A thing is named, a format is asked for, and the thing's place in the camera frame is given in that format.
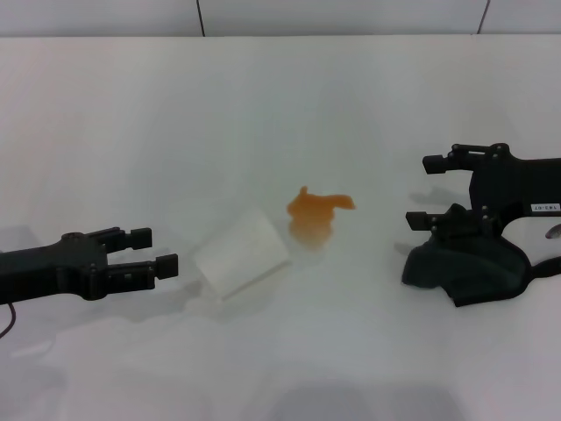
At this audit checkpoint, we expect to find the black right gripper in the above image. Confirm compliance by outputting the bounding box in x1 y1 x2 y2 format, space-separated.
406 142 561 240

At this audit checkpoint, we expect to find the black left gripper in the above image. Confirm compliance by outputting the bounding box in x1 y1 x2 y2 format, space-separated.
0 226 180 304

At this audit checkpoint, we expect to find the white paper cup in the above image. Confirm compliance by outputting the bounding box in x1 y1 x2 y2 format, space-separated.
192 209 293 303

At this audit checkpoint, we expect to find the dark blue rag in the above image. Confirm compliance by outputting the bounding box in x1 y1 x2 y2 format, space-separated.
401 232 561 308

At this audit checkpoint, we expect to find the brown water stain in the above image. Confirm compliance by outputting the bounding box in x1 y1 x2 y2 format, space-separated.
287 186 357 252

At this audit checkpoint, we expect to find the left arm connector cable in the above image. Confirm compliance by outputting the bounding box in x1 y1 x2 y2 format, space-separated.
0 302 18 339

